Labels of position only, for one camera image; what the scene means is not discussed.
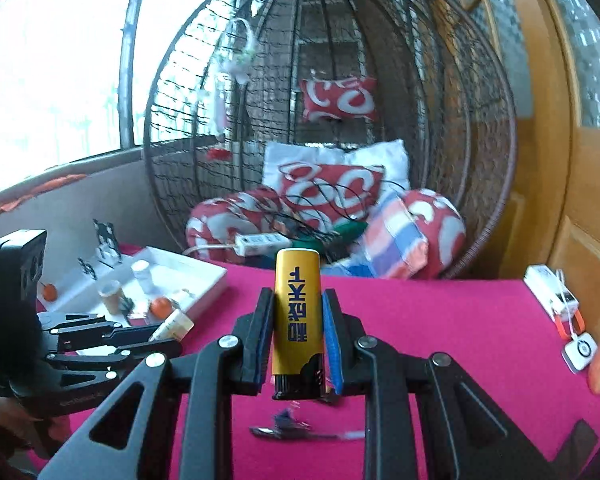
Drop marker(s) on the plaid pink blue cushion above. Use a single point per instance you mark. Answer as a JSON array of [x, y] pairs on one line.
[[390, 240]]

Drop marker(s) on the small orange fruit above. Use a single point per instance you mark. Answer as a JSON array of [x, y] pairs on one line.
[[49, 291]]

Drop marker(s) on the yellow lighter black base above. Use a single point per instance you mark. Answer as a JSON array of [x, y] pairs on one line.
[[297, 310]]

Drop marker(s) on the cream tube white cap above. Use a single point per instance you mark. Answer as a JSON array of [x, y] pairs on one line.
[[172, 325]]

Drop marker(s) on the green cloth item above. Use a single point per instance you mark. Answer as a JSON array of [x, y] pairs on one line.
[[352, 231]]

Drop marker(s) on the metal chair stand pole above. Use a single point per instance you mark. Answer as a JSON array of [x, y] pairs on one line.
[[132, 60]]

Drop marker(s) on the orange plastic tool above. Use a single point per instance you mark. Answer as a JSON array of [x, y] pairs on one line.
[[570, 325]]

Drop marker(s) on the white pillow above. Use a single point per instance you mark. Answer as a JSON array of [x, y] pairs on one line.
[[300, 152]]

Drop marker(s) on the wooden door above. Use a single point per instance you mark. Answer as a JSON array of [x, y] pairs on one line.
[[580, 240]]

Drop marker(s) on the person's left hand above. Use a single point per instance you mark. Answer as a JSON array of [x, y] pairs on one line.
[[0, 420]]

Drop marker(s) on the orange cloth strip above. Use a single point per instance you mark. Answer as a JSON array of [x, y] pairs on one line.
[[35, 192]]

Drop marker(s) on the small black figure ornament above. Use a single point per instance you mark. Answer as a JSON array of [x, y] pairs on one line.
[[88, 268]]

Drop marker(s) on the white plastic bottle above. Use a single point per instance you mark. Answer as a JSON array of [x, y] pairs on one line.
[[143, 275]]

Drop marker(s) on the white power strip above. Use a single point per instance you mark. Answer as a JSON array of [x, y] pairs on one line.
[[262, 243]]

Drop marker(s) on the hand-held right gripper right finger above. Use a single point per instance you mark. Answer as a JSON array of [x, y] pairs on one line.
[[331, 345]]

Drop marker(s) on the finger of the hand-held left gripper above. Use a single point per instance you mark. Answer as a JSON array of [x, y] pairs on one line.
[[130, 349], [90, 332]]

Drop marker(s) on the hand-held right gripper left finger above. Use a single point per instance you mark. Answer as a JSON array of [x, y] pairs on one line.
[[266, 345]]

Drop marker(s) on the white dream catcher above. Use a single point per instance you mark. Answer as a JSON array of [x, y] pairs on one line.
[[240, 55]]

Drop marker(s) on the wicker hanging egg chair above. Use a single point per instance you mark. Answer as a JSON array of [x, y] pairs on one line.
[[330, 35]]

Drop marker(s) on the small white device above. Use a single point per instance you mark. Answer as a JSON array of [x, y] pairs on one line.
[[580, 351]]

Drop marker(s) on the small red patterned cushion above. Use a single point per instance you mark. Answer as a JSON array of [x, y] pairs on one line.
[[337, 99]]

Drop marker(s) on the red white patterned cushion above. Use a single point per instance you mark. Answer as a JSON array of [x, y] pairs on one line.
[[330, 192]]

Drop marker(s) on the red white bolster cushion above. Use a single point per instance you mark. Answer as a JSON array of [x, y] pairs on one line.
[[442, 225]]

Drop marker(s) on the white tray red sides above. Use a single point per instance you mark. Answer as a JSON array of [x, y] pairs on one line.
[[195, 275]]

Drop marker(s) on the pink tablecloth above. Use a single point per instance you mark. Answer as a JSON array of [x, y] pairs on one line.
[[455, 320]]

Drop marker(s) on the red white round seat cushion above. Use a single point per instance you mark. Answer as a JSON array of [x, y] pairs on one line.
[[225, 222]]

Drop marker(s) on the white cardboard box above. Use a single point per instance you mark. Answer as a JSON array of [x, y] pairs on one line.
[[547, 287]]

